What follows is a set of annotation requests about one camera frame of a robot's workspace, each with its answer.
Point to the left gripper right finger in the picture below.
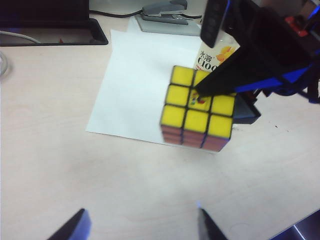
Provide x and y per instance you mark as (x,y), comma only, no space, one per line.
(210,230)

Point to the black rectangular box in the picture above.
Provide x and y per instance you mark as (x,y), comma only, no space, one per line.
(50,25)

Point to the clear bottle yellow flower label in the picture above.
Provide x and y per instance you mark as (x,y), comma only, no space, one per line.
(207,60)

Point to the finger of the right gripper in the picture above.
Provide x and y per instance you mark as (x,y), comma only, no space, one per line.
(246,112)
(250,67)

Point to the Rubik's cube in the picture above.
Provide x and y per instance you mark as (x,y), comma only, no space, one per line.
(175,120)

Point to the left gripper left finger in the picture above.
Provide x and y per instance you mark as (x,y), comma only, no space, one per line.
(75,227)

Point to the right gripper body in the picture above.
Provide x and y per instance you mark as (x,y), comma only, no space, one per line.
(312,82)

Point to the white paper sheet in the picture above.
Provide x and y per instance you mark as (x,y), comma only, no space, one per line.
(130,87)

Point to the grey stapler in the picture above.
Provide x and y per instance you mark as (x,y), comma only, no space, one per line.
(165,17)

